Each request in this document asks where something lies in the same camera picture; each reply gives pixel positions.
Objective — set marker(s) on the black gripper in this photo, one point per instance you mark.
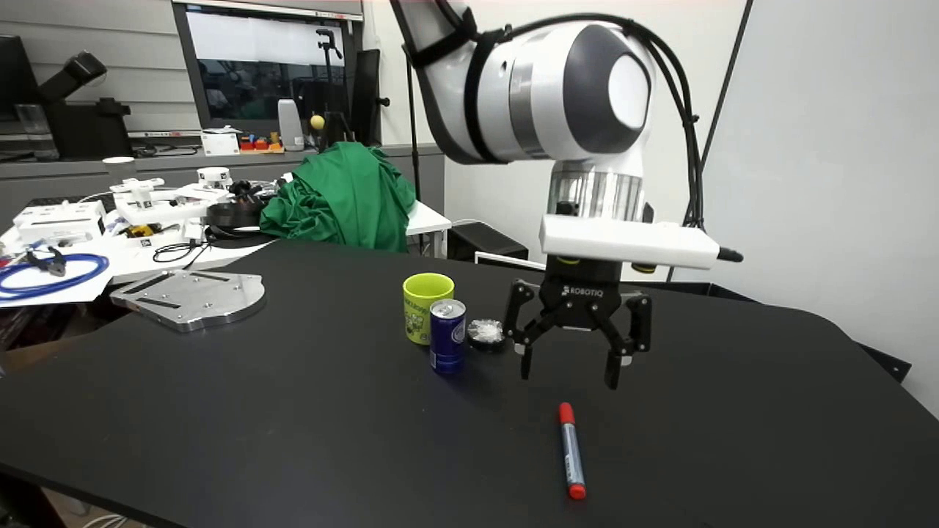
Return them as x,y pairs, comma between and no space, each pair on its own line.
583,293

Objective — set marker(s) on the red marker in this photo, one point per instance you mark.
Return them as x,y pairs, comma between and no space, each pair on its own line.
570,454

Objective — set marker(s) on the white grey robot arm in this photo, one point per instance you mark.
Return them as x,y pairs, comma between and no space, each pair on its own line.
548,89

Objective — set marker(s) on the yellow mug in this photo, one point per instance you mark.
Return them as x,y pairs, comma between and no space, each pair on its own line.
423,302

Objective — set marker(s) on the small silver shiny object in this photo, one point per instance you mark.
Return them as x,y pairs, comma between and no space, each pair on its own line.
485,331

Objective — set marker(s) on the blue drink can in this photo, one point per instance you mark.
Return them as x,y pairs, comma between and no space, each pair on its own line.
446,339

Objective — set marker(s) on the green cloth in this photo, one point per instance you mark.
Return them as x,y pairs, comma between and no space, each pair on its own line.
342,201

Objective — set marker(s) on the thin black pole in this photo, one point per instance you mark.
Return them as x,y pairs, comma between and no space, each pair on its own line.
728,77

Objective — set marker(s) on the yellow ball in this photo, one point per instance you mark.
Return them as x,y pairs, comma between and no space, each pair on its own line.
314,120

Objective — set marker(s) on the black bag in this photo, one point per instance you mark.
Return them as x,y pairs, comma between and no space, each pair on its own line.
237,217

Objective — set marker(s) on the silver metal mounting plate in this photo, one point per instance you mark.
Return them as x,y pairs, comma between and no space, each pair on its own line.
191,293

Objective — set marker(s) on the white container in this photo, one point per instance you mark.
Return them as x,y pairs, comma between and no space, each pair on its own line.
221,142

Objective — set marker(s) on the dark framed window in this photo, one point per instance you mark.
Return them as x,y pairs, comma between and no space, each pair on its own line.
265,69

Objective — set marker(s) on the white plastic parts assembly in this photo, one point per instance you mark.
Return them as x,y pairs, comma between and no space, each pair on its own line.
165,193

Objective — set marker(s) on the white side table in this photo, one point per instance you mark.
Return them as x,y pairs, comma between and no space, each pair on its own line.
128,252

